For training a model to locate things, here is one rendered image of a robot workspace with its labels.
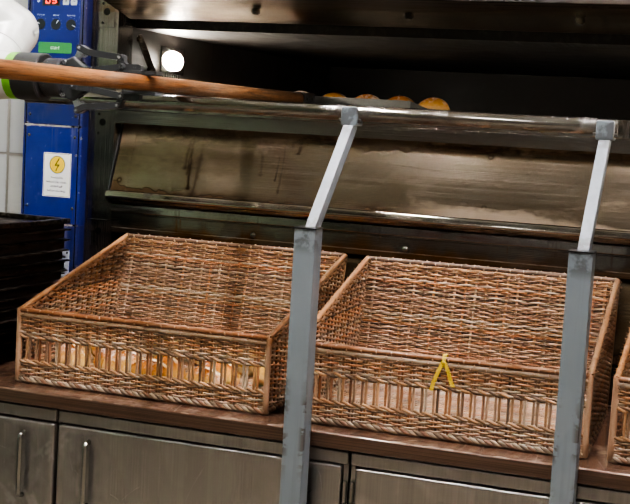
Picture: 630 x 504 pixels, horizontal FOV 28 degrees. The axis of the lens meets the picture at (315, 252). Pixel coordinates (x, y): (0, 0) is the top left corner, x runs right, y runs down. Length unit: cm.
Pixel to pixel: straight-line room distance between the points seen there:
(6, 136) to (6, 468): 92
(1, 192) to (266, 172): 70
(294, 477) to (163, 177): 96
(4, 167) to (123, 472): 100
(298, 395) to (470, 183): 73
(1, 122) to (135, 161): 37
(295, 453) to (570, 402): 50
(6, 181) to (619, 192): 147
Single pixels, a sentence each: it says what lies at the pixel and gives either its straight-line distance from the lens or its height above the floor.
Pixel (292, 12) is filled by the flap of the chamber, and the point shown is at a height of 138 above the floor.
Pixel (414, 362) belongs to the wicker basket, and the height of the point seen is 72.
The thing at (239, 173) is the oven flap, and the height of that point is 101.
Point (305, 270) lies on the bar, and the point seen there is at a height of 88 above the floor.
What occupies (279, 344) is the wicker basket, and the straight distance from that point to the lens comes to 242.
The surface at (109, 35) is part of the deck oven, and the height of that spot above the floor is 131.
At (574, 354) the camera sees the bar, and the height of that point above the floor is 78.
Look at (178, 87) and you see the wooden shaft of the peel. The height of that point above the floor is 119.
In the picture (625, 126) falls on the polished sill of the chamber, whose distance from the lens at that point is 269.
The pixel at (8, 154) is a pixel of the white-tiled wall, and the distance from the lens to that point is 318.
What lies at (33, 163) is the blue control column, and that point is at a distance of 311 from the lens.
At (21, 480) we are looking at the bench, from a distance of 261.
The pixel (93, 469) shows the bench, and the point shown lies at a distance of 252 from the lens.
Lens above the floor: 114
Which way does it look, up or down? 6 degrees down
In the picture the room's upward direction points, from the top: 3 degrees clockwise
